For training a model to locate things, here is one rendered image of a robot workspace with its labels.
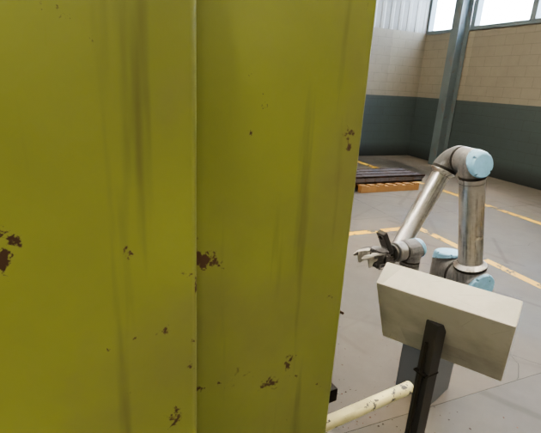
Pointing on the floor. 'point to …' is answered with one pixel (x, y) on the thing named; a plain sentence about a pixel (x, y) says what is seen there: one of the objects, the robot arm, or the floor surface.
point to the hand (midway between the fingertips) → (360, 254)
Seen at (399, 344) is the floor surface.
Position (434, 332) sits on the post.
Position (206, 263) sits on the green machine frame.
